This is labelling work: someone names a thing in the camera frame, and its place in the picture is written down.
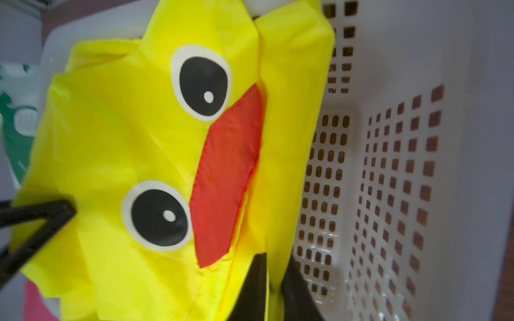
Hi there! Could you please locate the yellow duck face raincoat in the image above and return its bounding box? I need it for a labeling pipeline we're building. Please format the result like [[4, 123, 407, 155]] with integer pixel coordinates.
[[14, 1, 335, 320]]

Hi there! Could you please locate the green dinosaur folded raincoat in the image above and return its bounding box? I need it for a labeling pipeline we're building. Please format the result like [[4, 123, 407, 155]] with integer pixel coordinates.
[[1, 62, 40, 189]]

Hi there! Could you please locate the pink raincoat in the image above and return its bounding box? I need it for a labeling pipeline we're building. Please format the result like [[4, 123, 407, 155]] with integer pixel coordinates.
[[22, 280, 61, 321]]

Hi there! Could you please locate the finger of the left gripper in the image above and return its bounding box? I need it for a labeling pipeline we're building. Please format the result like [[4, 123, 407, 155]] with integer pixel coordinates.
[[1, 200, 76, 287]]

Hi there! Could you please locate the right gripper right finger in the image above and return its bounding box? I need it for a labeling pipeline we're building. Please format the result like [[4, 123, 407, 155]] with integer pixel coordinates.
[[282, 256, 324, 321]]

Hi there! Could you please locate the white plastic perforated basket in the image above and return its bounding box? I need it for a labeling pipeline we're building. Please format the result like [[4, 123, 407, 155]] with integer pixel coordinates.
[[39, 0, 514, 321]]

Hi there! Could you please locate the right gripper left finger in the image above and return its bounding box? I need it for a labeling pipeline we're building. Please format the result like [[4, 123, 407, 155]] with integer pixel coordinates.
[[228, 254, 268, 321]]

